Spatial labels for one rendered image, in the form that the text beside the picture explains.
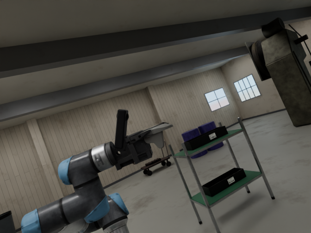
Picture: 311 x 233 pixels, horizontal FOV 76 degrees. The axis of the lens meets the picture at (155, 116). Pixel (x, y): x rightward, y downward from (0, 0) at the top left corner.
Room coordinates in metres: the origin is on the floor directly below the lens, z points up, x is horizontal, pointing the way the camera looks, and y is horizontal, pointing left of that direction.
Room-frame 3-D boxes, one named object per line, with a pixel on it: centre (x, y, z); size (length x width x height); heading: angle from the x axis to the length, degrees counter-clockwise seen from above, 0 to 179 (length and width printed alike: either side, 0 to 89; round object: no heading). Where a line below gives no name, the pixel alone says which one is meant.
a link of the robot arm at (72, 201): (0.59, 0.28, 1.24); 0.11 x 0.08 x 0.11; 106
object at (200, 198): (2.62, -0.51, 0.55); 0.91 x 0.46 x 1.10; 110
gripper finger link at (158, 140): (0.54, 0.01, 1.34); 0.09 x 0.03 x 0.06; 54
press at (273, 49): (5.58, -4.03, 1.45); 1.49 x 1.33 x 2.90; 116
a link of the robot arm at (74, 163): (0.59, 0.26, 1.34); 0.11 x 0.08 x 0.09; 90
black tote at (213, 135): (2.62, -0.51, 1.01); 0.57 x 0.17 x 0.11; 110
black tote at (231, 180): (2.62, -0.51, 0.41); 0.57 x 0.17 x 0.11; 110
